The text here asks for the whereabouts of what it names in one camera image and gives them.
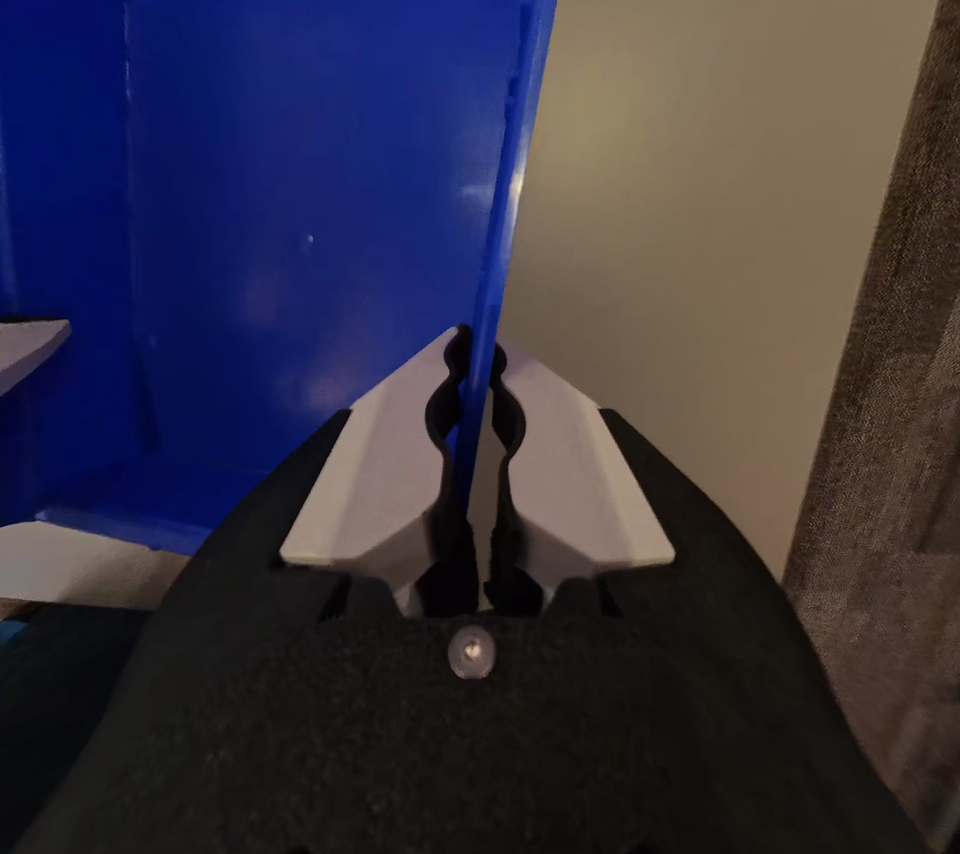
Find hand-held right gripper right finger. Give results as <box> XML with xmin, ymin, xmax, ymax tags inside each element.
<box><xmin>487</xmin><ymin>342</ymin><xmax>678</xmax><ymax>611</ymax></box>

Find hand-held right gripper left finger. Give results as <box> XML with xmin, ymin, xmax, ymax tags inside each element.
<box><xmin>279</xmin><ymin>324</ymin><xmax>474</xmax><ymax>617</ymax></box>

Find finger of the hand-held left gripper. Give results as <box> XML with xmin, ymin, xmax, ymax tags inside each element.
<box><xmin>0</xmin><ymin>318</ymin><xmax>72</xmax><ymax>398</ymax></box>

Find blue plastic bin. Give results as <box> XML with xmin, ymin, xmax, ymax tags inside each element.
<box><xmin>0</xmin><ymin>0</ymin><xmax>579</xmax><ymax>559</ymax></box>

